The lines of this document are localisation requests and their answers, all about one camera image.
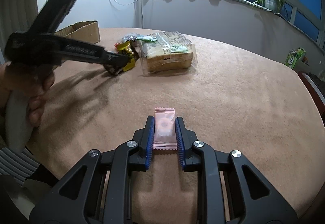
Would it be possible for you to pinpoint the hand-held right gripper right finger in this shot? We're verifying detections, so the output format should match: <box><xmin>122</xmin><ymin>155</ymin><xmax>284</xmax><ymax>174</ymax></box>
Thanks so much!
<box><xmin>175</xmin><ymin>117</ymin><xmax>298</xmax><ymax>224</ymax></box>

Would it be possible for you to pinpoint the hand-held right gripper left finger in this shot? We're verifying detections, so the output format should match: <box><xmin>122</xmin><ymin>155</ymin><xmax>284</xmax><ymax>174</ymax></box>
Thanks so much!
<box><xmin>30</xmin><ymin>115</ymin><xmax>156</xmax><ymax>224</ymax></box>

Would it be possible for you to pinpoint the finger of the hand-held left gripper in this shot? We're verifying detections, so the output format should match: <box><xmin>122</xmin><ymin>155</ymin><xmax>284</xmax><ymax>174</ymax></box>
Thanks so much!
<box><xmin>102</xmin><ymin>50</ymin><xmax>128</xmax><ymax>63</ymax></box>
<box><xmin>105</xmin><ymin>62</ymin><xmax>123</xmax><ymax>76</ymax></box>

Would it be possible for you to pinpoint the yellow snack packet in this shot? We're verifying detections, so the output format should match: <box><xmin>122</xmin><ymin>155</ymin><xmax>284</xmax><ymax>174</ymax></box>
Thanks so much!
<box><xmin>115</xmin><ymin>41</ymin><xmax>139</xmax><ymax>72</ymax></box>

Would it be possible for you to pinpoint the pink candy packet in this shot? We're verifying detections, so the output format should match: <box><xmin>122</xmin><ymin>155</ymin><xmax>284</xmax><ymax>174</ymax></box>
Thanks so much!
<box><xmin>153</xmin><ymin>107</ymin><xmax>178</xmax><ymax>151</ymax></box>

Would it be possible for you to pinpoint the cardboard box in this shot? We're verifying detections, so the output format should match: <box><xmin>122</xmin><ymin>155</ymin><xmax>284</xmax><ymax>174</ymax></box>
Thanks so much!
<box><xmin>54</xmin><ymin>20</ymin><xmax>101</xmax><ymax>44</ymax></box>

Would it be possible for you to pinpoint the clear packet of sliced bread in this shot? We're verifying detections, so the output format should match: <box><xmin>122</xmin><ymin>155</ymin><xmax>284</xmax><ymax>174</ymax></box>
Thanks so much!
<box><xmin>136</xmin><ymin>31</ymin><xmax>198</xmax><ymax>77</ymax></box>

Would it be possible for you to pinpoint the person's left hand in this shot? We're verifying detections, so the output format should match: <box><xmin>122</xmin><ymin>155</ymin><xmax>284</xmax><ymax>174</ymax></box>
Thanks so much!
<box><xmin>0</xmin><ymin>62</ymin><xmax>55</xmax><ymax>128</ymax></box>

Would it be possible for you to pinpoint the green clear snack packet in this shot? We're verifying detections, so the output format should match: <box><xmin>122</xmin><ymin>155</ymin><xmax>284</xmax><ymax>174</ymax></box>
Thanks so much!
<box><xmin>120</xmin><ymin>33</ymin><xmax>158</xmax><ymax>43</ymax></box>

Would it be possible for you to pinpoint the grey ribbed radiator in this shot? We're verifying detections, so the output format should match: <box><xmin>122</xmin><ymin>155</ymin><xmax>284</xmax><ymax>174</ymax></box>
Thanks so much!
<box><xmin>0</xmin><ymin>146</ymin><xmax>38</xmax><ymax>181</ymax></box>

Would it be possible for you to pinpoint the green carton box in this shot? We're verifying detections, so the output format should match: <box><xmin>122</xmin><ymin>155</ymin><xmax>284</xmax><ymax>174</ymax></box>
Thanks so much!
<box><xmin>286</xmin><ymin>48</ymin><xmax>306</xmax><ymax>70</ymax></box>

